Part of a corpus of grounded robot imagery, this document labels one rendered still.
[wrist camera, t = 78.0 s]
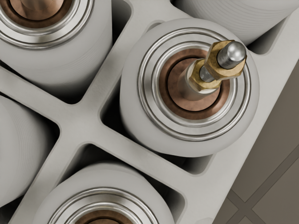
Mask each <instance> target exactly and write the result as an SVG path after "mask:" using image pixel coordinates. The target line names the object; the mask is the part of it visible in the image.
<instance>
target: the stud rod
mask: <svg viewBox="0 0 299 224"><path fill-rule="evenodd" d="M245 58H246V48H245V46H244V45H243V44H242V43H240V42H238V41H232V42H230V43H228V44H227V45H226V46H225V47H224V48H223V49H222V50H220V52H219V53H218V56H217V61H218V63H219V65H220V66H221V67H223V68H226V69H231V68H233V67H235V66H236V65H238V64H240V63H241V62H243V61H244V60H245ZM200 77H201V79H202V80H203V81H205V82H212V81H214V80H215V79H214V77H213V76H212V75H211V74H210V73H209V72H208V71H207V69H206V68H205V66H203V67H202V68H201V69H200Z"/></svg>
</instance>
